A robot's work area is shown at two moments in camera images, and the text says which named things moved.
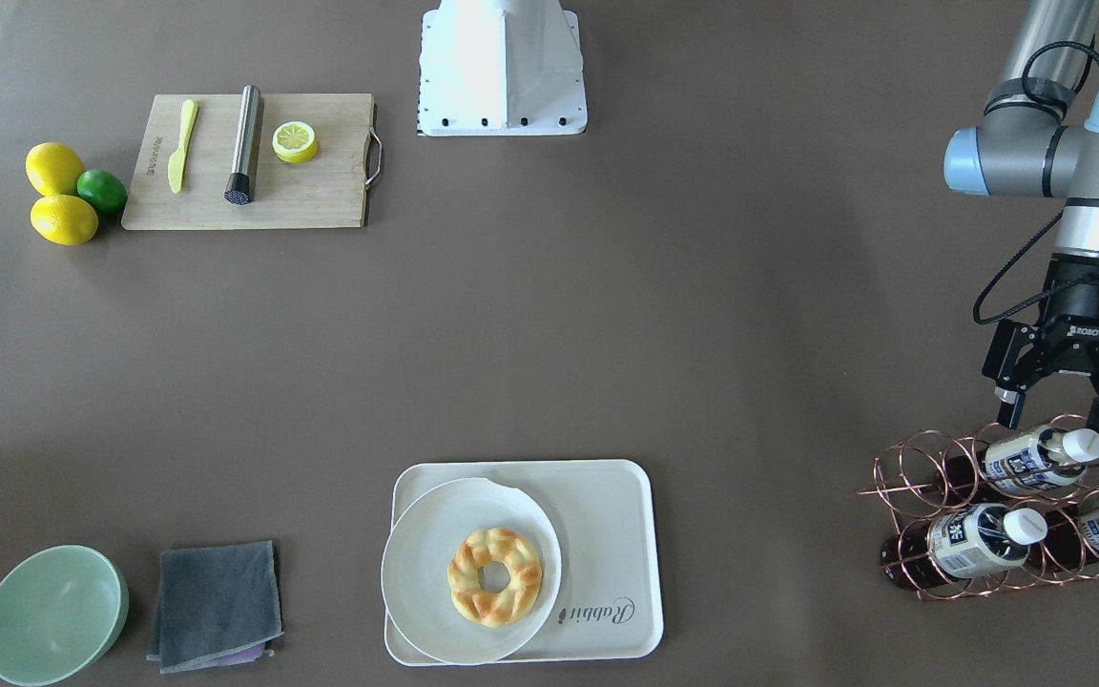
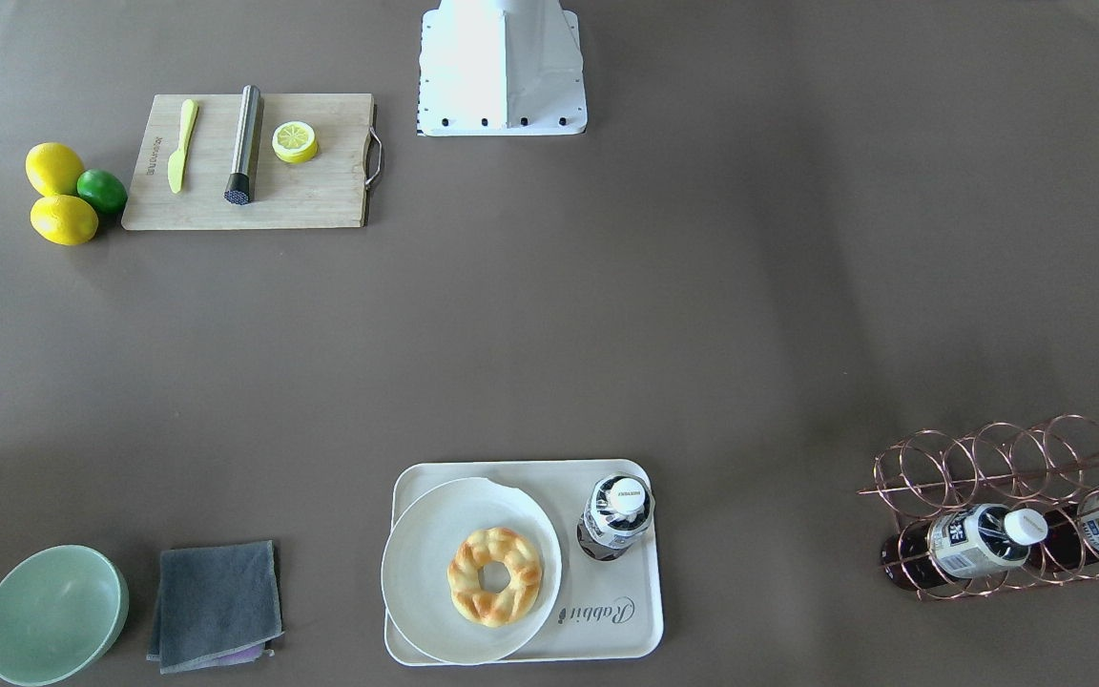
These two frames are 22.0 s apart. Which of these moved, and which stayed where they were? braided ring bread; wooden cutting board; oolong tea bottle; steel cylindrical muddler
Moved: oolong tea bottle
Stayed: braided ring bread; steel cylindrical muddler; wooden cutting board
